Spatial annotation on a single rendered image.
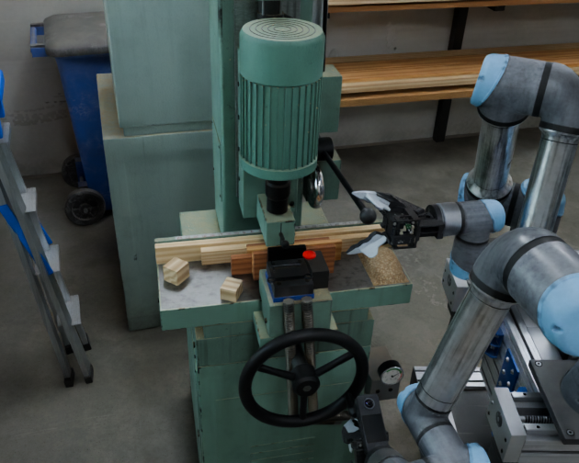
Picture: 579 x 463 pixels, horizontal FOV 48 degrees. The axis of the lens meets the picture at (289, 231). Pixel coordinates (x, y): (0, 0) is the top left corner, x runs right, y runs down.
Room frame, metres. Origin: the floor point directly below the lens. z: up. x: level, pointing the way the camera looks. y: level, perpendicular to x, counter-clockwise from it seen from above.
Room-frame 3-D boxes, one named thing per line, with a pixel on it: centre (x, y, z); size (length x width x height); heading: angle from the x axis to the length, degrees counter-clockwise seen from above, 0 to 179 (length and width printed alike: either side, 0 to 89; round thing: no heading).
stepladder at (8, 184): (1.78, 0.88, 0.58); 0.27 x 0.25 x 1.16; 109
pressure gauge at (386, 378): (1.18, -0.27, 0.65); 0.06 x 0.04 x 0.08; 103
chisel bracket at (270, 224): (1.35, 0.03, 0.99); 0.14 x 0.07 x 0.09; 13
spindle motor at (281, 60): (1.33, 0.03, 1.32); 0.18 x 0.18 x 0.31
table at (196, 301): (1.22, 0.00, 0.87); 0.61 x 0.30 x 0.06; 103
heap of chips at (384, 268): (1.30, -0.23, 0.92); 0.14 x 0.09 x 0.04; 13
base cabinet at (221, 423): (1.44, 0.06, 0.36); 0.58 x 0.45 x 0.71; 13
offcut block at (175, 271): (1.22, 0.26, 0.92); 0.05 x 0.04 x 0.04; 151
